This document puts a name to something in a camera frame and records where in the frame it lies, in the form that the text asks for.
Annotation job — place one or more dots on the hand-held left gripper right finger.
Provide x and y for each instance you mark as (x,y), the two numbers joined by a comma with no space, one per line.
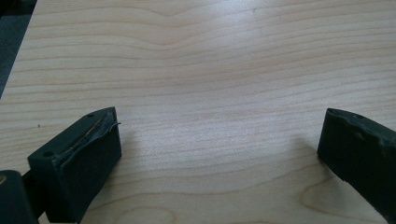
(358,149)

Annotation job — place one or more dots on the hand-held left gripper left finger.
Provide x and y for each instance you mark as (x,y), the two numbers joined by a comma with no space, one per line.
(81,158)

